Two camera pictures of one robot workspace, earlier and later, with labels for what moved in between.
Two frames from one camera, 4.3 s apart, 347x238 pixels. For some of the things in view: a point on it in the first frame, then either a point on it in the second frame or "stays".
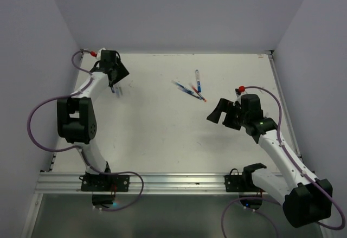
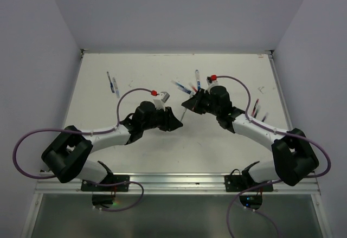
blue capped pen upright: x=198 y=82 stays
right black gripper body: x=235 y=117 to x=209 y=107
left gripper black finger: x=121 y=72 to x=171 y=122
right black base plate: x=237 y=183 stays
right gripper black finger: x=222 y=107 to x=196 y=102
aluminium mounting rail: x=153 y=182 stays
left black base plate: x=105 y=183 stays
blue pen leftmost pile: x=186 y=90 stays
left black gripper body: x=117 y=62 to x=156 y=121
